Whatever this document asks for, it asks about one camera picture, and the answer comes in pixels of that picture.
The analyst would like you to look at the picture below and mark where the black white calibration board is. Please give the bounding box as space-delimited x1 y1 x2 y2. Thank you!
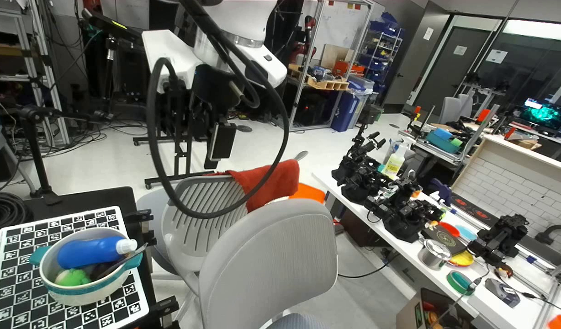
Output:
0 205 152 329

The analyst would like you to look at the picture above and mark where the black desk frame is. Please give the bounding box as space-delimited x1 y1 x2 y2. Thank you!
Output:
132 35 218 190

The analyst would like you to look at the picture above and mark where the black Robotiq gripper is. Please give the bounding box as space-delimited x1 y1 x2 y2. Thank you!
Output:
190 62 243 172

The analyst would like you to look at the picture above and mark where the grey door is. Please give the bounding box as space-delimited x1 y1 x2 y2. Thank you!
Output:
409 24 473 111

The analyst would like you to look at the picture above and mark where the white board panel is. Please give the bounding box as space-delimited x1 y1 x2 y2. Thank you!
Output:
303 0 373 62

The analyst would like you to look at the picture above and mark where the monitor with teal screen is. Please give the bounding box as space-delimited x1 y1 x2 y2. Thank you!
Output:
519 95 561 135

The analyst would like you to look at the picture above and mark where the green ball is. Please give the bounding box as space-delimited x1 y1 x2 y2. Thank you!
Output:
53 267 93 289

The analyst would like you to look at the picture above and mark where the black robot cable hose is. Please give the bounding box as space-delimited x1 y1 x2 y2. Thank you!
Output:
146 0 292 219

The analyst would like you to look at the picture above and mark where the red disc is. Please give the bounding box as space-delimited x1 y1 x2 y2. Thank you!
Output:
437 221 462 239

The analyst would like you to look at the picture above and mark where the yellow-green bottle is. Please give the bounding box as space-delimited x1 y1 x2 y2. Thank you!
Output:
380 141 409 183

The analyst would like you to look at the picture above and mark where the teal box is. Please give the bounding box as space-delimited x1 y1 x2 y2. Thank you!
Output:
424 126 466 155

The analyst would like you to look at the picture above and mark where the black floor cable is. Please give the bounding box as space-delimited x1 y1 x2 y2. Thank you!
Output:
338 252 395 281

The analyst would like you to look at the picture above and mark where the black base table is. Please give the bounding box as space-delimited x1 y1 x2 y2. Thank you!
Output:
20 185 141 225

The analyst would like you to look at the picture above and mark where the wooden workbench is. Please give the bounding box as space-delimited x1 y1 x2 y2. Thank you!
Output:
287 60 353 95

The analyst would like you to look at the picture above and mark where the white metal shelf rack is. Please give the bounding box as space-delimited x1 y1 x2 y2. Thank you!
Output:
0 0 71 148

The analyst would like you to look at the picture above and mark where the orange towel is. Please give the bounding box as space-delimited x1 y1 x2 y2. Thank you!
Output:
225 159 303 214

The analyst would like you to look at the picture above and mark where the black clamp mount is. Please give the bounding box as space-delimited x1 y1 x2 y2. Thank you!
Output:
123 207 157 247

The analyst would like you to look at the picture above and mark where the long white work table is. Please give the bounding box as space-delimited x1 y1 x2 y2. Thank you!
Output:
313 111 561 329

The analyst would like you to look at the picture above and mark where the storage shelf with blue bins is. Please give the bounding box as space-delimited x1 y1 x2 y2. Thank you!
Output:
358 9 406 97

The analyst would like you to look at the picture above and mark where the dark grey flat gadget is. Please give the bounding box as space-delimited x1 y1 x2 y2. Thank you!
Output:
483 276 523 309

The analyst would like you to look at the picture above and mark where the black mechanical device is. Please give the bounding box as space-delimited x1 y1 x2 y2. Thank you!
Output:
468 212 532 261

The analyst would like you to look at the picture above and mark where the light blue disc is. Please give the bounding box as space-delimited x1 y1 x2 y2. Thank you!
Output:
455 225 481 245

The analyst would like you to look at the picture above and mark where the grey spoon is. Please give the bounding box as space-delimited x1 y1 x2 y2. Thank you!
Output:
93 241 152 281

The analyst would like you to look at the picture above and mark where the black coiled cable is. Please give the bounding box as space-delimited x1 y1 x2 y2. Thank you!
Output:
0 192 29 241

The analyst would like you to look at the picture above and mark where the grey office chair fabric back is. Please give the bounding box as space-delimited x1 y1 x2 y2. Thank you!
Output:
196 197 340 329

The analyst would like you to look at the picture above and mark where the blue bottle white cap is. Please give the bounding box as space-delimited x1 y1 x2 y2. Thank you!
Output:
55 236 139 270

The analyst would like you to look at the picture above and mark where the steel cup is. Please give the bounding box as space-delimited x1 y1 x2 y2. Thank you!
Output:
417 238 455 270

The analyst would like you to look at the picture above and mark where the black tripod stand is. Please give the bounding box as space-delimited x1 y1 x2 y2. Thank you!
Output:
0 99 66 199

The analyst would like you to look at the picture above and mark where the blue bin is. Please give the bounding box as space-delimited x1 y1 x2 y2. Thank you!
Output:
329 90 366 133

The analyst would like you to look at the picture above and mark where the cardboard box of toys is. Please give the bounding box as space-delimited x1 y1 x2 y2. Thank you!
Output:
395 287 461 329

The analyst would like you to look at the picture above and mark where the white teal-rimmed bowl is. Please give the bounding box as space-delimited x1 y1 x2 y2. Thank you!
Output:
29 227 146 307

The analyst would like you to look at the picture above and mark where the black robot gripper device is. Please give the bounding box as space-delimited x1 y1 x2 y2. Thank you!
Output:
367 179 444 243

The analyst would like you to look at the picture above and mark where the white brick wall panel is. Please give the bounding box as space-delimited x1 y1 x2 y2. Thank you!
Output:
450 135 561 245

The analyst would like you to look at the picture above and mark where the black camera rig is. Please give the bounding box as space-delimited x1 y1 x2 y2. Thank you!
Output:
331 124 393 207

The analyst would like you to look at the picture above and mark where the small orange object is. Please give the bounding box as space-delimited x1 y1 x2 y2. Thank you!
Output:
287 181 329 205

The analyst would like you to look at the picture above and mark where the yellow dish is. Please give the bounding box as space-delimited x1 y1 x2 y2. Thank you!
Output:
450 249 477 270

